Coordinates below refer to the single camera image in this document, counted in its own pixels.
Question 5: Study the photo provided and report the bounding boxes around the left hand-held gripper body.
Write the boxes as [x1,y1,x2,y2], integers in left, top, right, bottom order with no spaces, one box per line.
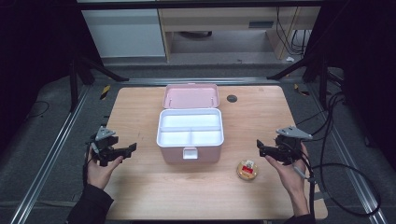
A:
[90,125,126,167]

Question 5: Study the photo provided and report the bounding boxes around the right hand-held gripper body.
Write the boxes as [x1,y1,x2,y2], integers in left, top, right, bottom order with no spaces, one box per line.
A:
[274,125,314,166]

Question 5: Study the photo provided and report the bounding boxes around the white divided tray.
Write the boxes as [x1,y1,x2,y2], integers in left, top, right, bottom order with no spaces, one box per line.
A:
[157,108,224,148]

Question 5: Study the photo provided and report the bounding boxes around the pink storage box with lid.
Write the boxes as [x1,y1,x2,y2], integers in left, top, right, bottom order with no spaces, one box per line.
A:
[156,83,225,165]

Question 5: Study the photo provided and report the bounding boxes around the person's left hand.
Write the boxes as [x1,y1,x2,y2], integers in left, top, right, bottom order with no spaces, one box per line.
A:
[85,147,125,191]

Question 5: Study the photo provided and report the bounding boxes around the person's right hand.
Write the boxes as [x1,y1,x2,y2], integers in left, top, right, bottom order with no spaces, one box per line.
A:
[264,144,310,197]

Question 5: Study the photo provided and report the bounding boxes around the round container with red label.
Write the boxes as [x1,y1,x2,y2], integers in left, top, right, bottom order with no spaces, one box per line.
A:
[235,159,260,181]

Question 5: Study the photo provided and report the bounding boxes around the yellow black tape marker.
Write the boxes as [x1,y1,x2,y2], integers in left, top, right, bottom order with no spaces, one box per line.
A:
[99,84,112,101]

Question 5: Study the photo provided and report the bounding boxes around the black metal stand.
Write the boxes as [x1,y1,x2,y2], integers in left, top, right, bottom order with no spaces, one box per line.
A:
[68,55,131,113]
[266,51,332,110]

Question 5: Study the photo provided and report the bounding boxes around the white cabinet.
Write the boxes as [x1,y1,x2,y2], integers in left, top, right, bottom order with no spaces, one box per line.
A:
[81,7,166,59]

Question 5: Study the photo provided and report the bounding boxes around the thick black looped cable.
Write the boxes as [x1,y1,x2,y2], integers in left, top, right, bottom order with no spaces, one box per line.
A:
[306,91,383,218]

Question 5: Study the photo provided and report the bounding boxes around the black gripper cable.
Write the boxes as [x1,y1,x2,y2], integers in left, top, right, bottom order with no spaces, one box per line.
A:
[290,148,316,220]

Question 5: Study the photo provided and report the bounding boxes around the silver metal rail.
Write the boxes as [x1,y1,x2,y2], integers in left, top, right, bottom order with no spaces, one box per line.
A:
[305,83,389,224]
[9,86,92,224]

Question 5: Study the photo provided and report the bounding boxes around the thin black floor cable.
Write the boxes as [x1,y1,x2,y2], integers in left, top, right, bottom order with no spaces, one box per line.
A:
[25,100,50,121]

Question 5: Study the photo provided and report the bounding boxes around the black hanging cables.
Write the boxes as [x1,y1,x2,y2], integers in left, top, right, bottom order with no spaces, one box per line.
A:
[275,7,313,56]

